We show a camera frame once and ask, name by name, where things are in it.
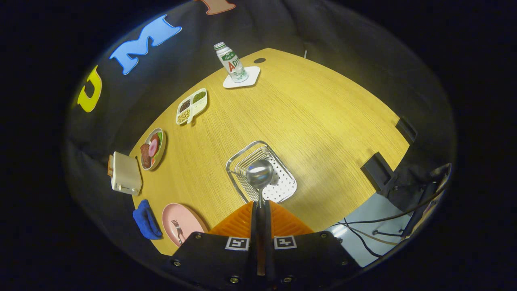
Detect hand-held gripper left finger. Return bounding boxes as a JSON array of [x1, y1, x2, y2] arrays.
[[164, 201, 259, 287]]

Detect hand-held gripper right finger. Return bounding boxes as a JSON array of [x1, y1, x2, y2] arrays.
[[265, 200, 361, 288]]

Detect metal spoon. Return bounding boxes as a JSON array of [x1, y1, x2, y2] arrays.
[[246, 159, 274, 277]]

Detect metal fork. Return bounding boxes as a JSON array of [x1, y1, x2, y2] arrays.
[[171, 219, 184, 245]]

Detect white perforated rack tray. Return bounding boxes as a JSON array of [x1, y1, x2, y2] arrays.
[[258, 156, 297, 204]]

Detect pink round plate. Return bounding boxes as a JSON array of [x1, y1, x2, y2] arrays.
[[162, 203, 209, 248]]

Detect blue towel cloth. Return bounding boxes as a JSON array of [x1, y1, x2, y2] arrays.
[[132, 199, 163, 240]]

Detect white oval food plate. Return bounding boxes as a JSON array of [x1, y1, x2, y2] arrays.
[[139, 128, 167, 171]]

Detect large black table clamp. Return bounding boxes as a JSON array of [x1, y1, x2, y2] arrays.
[[361, 152, 394, 191]]

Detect white toaster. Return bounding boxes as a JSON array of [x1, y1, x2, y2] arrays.
[[111, 151, 143, 196]]

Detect white divided snack tray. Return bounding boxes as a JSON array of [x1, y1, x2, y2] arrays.
[[176, 88, 208, 126]]

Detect black stand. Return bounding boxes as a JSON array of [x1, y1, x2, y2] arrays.
[[388, 162, 452, 239]]

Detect white square coaster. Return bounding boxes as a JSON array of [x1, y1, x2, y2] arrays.
[[223, 66, 261, 89]]

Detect small black table clamp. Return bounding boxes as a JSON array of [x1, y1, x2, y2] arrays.
[[395, 116, 418, 143]]

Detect white bottle green label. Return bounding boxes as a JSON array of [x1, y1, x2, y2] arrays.
[[213, 42, 249, 83]]

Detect metal wire dish rack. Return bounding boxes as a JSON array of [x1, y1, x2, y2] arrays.
[[225, 140, 298, 204]]

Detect black cable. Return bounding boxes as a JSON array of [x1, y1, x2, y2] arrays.
[[335, 188, 445, 226], [343, 218, 383, 258]]

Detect beige cable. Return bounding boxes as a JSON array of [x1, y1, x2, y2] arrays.
[[349, 227, 401, 246]]

